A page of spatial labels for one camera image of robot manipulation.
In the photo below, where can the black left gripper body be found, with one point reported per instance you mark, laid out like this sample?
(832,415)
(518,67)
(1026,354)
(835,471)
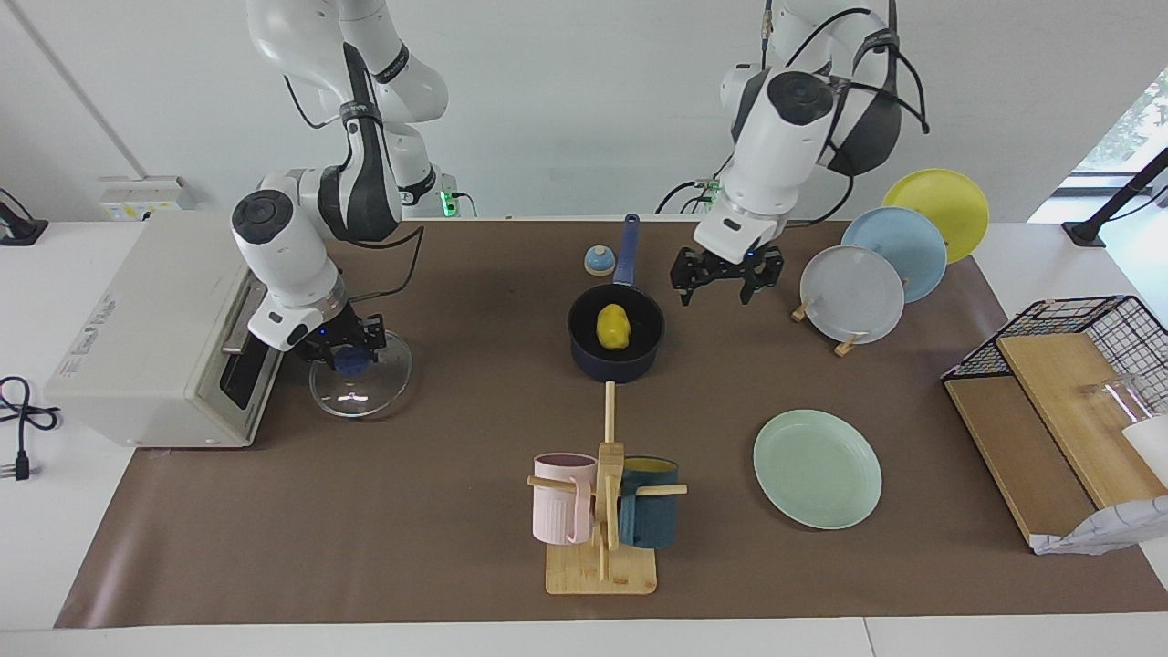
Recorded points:
(735,265)

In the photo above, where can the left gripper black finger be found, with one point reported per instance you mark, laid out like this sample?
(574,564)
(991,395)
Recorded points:
(689,272)
(765,274)

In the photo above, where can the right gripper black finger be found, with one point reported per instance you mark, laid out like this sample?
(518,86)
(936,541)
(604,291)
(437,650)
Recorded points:
(375,336)
(318,354)

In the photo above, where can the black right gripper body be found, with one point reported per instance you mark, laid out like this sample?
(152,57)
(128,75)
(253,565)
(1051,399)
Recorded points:
(342,333)

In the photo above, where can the glass lid with blue knob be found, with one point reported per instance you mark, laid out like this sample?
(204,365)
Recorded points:
(365,397)

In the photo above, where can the yellow pepper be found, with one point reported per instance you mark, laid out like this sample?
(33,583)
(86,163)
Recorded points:
(613,328)

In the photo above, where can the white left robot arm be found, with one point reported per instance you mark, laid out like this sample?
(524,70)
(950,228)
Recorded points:
(776,155)

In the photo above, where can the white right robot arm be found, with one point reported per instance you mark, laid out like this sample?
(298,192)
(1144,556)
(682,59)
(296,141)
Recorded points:
(274,246)

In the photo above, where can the grey plate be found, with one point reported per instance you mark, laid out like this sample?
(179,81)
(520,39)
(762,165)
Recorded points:
(853,294)

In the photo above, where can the wooden plate rack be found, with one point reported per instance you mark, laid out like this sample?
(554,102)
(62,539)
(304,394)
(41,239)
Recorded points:
(847,346)

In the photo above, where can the light blue plate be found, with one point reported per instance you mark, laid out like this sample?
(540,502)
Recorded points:
(912,246)

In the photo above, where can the yellow plate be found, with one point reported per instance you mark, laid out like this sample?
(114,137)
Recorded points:
(949,201)

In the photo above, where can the pale green plate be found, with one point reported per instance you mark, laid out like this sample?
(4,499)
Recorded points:
(817,470)

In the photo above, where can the brown table mat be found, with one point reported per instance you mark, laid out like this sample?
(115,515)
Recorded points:
(411,502)

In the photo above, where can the beige toaster oven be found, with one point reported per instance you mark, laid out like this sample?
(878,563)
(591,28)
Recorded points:
(137,347)

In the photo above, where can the dark teal mug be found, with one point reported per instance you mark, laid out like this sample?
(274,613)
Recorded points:
(652,520)

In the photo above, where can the pink ribbed mug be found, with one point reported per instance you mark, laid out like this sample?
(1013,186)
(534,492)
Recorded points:
(557,511)

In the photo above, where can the wooden mug tree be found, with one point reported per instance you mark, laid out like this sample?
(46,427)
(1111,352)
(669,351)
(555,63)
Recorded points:
(602,575)

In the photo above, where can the black stand foot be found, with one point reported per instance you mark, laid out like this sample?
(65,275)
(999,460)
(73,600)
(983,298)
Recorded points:
(23,233)

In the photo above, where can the black slanted stand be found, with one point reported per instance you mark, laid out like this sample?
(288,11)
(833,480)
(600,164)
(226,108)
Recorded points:
(1086,233)

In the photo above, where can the clear glass cup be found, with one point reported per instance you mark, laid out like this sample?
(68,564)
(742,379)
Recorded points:
(1118,397)

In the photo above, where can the white container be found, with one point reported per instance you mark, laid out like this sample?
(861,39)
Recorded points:
(1152,438)

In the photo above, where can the white plastic bag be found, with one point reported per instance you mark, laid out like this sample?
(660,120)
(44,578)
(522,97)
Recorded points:
(1113,529)

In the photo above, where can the white wall power strip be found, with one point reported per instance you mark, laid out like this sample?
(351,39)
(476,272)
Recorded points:
(137,196)

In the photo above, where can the grey wall conduit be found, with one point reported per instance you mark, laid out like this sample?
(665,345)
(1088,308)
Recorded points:
(82,96)

